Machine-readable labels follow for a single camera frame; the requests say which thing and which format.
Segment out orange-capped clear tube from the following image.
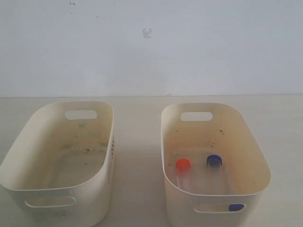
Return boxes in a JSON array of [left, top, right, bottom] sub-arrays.
[[176, 158, 192, 192]]

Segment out cream plastic bin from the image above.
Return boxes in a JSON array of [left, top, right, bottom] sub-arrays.
[[161, 103, 271, 227], [0, 101, 115, 227]]

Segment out blue-capped clear tube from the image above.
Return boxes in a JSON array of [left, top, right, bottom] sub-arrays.
[[206, 155, 225, 195]]

